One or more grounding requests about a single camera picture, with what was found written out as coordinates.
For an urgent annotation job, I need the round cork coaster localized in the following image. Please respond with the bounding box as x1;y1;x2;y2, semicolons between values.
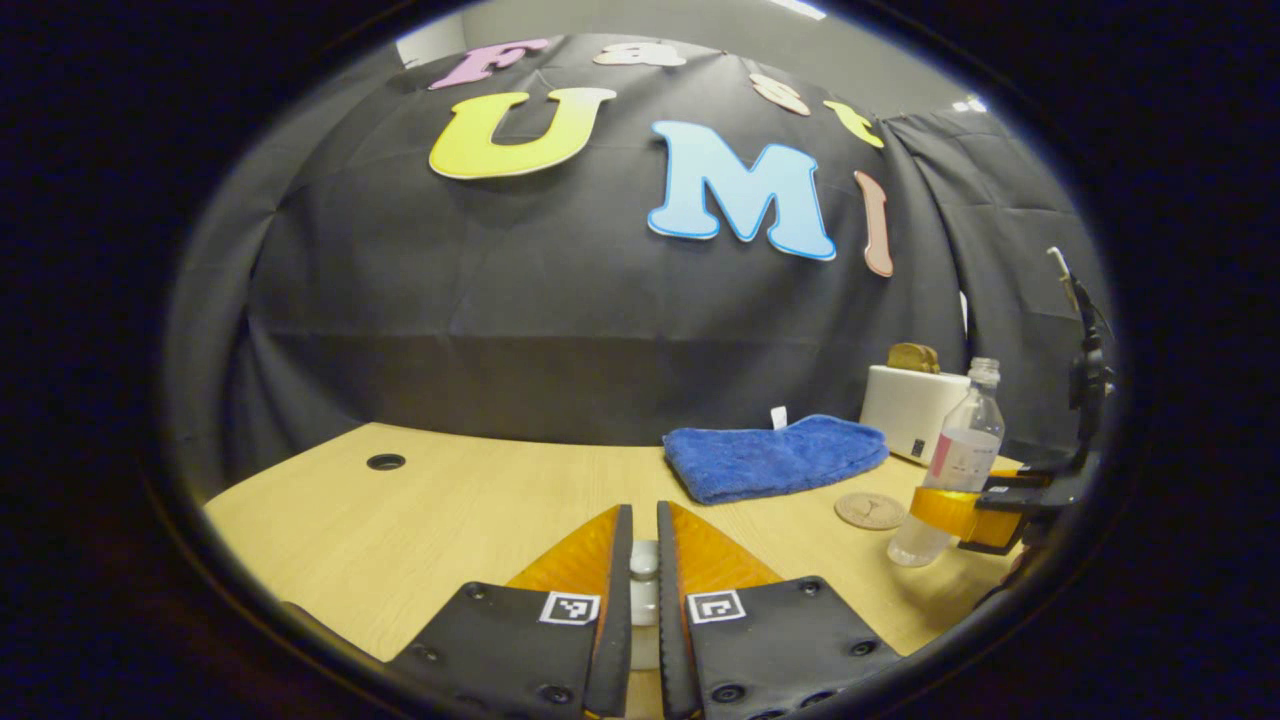
834;491;910;532

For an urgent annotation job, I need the black backdrop cloth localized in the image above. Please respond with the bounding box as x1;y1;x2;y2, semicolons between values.
163;33;1117;501

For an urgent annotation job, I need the brown toast slice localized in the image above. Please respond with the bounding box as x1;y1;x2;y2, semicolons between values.
887;342;943;376

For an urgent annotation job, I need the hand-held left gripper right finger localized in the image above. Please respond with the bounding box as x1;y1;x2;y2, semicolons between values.
655;500;907;720

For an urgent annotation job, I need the blue towel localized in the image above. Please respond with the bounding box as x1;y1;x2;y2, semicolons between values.
662;405;890;506

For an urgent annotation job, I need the white toaster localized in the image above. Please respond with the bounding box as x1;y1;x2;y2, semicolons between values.
860;364;973;468

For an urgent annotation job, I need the clear plastic water bottle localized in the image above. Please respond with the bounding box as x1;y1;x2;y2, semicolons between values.
887;357;1006;569

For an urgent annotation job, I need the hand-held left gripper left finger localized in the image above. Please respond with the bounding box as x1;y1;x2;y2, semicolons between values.
385;503;636;720

